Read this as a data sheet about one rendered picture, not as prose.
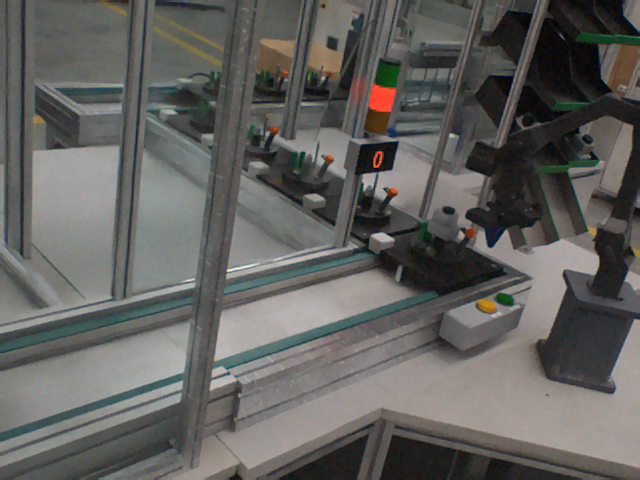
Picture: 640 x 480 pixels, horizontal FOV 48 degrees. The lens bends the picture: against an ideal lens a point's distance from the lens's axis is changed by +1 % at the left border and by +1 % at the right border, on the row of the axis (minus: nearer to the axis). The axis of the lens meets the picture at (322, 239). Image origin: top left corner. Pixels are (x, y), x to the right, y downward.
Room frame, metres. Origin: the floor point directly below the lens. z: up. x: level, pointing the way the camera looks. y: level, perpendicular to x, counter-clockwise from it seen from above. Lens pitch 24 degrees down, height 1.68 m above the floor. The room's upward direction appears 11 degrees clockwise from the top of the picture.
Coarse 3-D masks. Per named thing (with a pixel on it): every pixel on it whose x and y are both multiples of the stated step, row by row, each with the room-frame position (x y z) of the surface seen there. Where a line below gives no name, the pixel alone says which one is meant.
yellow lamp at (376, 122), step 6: (372, 114) 1.53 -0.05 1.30; (378, 114) 1.52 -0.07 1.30; (384, 114) 1.53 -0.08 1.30; (366, 120) 1.54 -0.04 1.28; (372, 120) 1.52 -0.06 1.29; (378, 120) 1.52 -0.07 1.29; (384, 120) 1.53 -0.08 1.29; (366, 126) 1.53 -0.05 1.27; (372, 126) 1.52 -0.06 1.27; (378, 126) 1.52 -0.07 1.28; (384, 126) 1.53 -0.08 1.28; (372, 132) 1.52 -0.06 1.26; (378, 132) 1.52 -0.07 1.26; (384, 132) 1.53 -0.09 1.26
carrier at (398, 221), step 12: (360, 192) 1.81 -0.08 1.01; (372, 192) 1.77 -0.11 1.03; (360, 204) 1.78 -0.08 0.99; (372, 204) 1.81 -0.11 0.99; (360, 216) 1.71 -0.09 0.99; (372, 216) 1.72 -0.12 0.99; (384, 216) 1.74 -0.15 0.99; (396, 216) 1.80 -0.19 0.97; (408, 216) 1.82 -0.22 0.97; (360, 228) 1.67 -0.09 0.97; (372, 228) 1.69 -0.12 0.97; (384, 228) 1.70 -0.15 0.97; (396, 228) 1.72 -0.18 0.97; (408, 228) 1.74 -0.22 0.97; (420, 228) 1.77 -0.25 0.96; (360, 240) 1.62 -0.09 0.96
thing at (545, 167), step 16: (496, 80) 1.91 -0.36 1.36; (512, 80) 1.94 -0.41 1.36; (480, 96) 1.89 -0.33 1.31; (496, 96) 1.85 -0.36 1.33; (528, 96) 1.93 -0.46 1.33; (496, 112) 1.84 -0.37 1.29; (544, 112) 1.88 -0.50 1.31; (512, 128) 1.78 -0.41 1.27; (544, 160) 1.78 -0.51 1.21; (560, 160) 1.80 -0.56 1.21
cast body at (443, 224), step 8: (448, 208) 1.60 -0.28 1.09; (440, 216) 1.59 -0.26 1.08; (448, 216) 1.58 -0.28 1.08; (456, 216) 1.60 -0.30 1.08; (432, 224) 1.60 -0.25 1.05; (440, 224) 1.59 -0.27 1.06; (448, 224) 1.58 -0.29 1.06; (456, 224) 1.60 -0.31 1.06; (432, 232) 1.60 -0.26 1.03; (440, 232) 1.58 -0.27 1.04; (448, 232) 1.57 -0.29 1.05; (456, 232) 1.59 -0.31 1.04
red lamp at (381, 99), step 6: (372, 90) 1.54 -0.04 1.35; (378, 90) 1.53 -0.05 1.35; (384, 90) 1.52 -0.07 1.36; (390, 90) 1.53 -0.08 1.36; (372, 96) 1.53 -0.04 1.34; (378, 96) 1.52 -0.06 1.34; (384, 96) 1.52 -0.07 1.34; (390, 96) 1.53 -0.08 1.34; (372, 102) 1.53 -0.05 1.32; (378, 102) 1.52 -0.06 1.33; (384, 102) 1.52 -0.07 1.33; (390, 102) 1.53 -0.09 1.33; (372, 108) 1.53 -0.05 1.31; (378, 108) 1.52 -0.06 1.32; (384, 108) 1.52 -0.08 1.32; (390, 108) 1.54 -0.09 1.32
